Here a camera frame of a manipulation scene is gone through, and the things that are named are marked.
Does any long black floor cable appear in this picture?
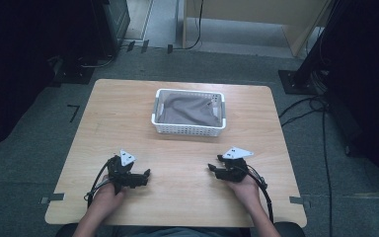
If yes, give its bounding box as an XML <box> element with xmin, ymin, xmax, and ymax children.
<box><xmin>320</xmin><ymin>105</ymin><xmax>334</xmax><ymax>237</ymax></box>

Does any right hand-held gripper cable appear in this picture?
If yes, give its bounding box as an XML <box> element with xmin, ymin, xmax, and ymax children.
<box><xmin>243</xmin><ymin>163</ymin><xmax>275</xmax><ymax>225</ymax></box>

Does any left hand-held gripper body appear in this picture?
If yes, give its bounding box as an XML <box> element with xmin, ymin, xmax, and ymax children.
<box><xmin>106</xmin><ymin>149</ymin><xmax>147</xmax><ymax>196</ymax></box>

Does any left hand-held gripper cable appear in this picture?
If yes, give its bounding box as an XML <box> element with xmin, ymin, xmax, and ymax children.
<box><xmin>83</xmin><ymin>157</ymin><xmax>114</xmax><ymax>209</ymax></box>

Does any dark curtain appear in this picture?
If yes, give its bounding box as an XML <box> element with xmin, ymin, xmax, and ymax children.
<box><xmin>0</xmin><ymin>0</ymin><xmax>108</xmax><ymax>156</ymax></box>

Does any white plastic basket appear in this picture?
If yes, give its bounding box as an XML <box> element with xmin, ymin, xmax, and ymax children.
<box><xmin>150</xmin><ymin>88</ymin><xmax>228</xmax><ymax>138</ymax></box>

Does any black stand base plate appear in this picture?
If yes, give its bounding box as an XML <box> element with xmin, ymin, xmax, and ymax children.
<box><xmin>47</xmin><ymin>55</ymin><xmax>97</xmax><ymax>87</ymax></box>

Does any light wooden desk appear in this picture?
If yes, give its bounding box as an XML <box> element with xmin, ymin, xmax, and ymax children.
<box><xmin>181</xmin><ymin>0</ymin><xmax>332</xmax><ymax>57</ymax></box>

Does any person's left hand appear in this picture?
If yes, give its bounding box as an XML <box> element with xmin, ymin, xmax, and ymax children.
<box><xmin>88</xmin><ymin>175</ymin><xmax>127</xmax><ymax>222</ymax></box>

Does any hand-held gripper cable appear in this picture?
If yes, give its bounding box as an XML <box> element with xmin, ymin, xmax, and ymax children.
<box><xmin>83</xmin><ymin>157</ymin><xmax>114</xmax><ymax>209</ymax></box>
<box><xmin>243</xmin><ymin>163</ymin><xmax>275</xmax><ymax>225</ymax></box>

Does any black hanging cable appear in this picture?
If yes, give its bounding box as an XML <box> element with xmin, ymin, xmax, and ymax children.
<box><xmin>172</xmin><ymin>0</ymin><xmax>205</xmax><ymax>51</ymax></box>

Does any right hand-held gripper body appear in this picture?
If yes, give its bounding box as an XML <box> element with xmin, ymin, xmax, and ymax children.
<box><xmin>215</xmin><ymin>146</ymin><xmax>255</xmax><ymax>184</ymax></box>

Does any person's right hand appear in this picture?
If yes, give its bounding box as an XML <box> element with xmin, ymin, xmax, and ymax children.
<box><xmin>226</xmin><ymin>175</ymin><xmax>265</xmax><ymax>213</ymax></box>

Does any black looped floor cable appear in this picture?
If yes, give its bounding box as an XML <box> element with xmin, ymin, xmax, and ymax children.
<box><xmin>277</xmin><ymin>94</ymin><xmax>330</xmax><ymax>128</ymax></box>

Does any dark cabinet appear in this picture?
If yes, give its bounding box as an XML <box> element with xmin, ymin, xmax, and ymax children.
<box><xmin>92</xmin><ymin>0</ymin><xmax>131</xmax><ymax>58</ymax></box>

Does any person's grey shirt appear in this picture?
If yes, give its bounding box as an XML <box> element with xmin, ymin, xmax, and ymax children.
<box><xmin>112</xmin><ymin>225</ymin><xmax>245</xmax><ymax>237</ymax></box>

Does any black stand with base plate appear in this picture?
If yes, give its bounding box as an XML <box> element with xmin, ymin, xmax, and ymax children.
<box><xmin>277</xmin><ymin>0</ymin><xmax>343</xmax><ymax>97</ymax></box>

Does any grey tape strip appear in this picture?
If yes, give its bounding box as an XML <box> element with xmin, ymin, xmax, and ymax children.
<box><xmin>39</xmin><ymin>193</ymin><xmax>66</xmax><ymax>205</ymax></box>
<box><xmin>288</xmin><ymin>196</ymin><xmax>311</xmax><ymax>208</ymax></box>

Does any grey cloth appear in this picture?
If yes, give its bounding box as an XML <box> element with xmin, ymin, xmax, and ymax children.
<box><xmin>157</xmin><ymin>92</ymin><xmax>222</xmax><ymax>128</ymax></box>

